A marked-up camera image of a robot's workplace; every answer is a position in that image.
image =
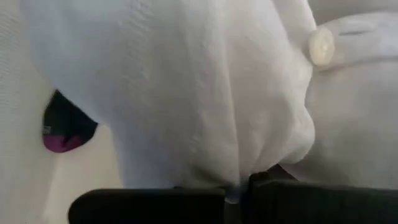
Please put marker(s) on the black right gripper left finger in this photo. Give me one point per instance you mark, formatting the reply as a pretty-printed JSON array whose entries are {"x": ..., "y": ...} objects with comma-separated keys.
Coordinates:
[{"x": 149, "y": 207}]

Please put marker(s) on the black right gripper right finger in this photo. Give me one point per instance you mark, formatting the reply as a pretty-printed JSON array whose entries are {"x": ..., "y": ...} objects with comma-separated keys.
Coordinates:
[{"x": 326, "y": 205}]

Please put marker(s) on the white button shirt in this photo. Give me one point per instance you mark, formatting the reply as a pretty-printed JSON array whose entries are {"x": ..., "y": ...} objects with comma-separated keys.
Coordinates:
[{"x": 186, "y": 93}]

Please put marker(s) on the black garment with colourful print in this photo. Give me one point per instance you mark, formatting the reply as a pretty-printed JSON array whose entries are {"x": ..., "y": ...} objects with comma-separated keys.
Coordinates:
[{"x": 65, "y": 124}]

